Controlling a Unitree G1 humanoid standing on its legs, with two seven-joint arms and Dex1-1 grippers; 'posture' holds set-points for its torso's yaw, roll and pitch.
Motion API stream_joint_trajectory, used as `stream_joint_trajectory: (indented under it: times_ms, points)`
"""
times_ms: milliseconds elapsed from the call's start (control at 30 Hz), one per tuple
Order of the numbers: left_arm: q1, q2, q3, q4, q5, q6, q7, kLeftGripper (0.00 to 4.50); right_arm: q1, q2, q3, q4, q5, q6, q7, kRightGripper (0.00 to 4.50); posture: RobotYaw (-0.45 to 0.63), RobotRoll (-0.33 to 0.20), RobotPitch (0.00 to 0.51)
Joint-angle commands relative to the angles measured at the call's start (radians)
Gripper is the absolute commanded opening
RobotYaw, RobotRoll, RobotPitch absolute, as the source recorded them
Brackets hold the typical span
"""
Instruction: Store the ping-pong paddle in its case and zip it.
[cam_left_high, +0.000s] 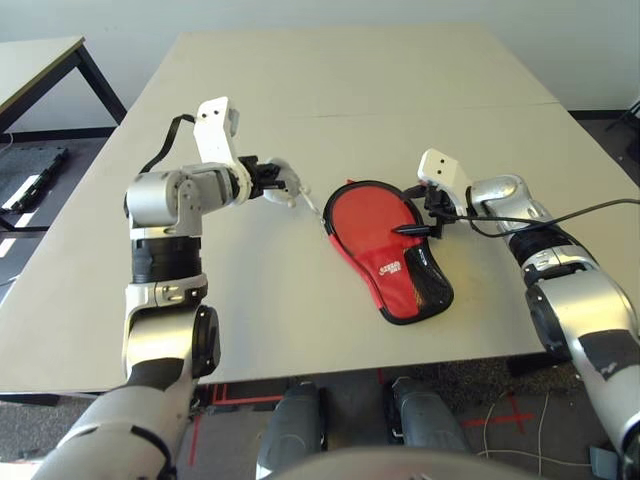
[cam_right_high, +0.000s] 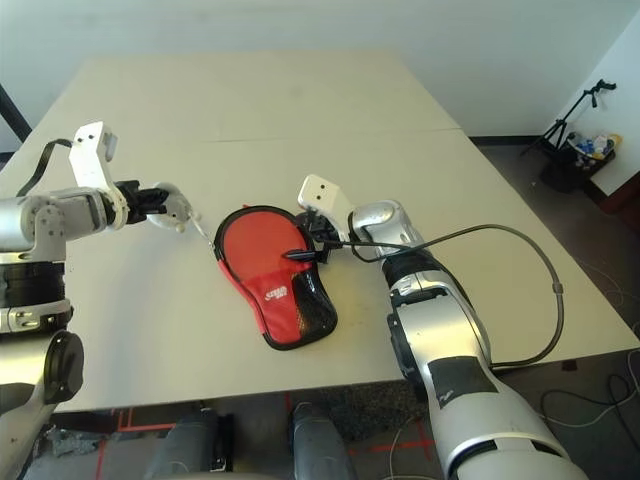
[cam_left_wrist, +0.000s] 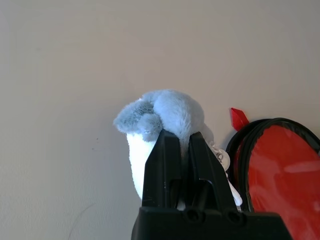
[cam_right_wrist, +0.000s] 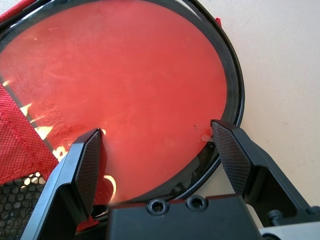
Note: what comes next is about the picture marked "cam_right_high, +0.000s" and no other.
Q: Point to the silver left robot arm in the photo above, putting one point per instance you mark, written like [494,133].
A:
[50,215]

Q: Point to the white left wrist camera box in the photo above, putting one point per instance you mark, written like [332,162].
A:
[90,155]

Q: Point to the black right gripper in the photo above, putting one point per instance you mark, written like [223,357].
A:
[320,230]

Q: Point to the black bin with bottles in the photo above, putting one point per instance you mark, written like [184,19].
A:
[565,172]

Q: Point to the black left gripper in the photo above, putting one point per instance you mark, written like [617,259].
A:
[129,200]

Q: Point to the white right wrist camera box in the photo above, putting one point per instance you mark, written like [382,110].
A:
[320,192]

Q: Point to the grey robot leg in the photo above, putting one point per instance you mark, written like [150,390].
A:
[190,445]
[320,445]

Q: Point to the black tripod stand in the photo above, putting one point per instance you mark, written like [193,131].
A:
[595,96]

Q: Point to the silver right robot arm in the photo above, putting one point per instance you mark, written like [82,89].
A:
[440,320]

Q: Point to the grey robot right leg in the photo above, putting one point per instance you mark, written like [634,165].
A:
[320,445]

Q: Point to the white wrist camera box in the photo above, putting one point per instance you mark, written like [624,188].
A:
[320,192]
[90,155]

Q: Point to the grey robot left leg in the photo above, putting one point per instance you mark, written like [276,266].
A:
[190,445]

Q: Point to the red and black paddle case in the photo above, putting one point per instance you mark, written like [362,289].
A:
[280,295]

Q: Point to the grey plush zipper charm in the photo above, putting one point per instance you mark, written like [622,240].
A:
[177,207]

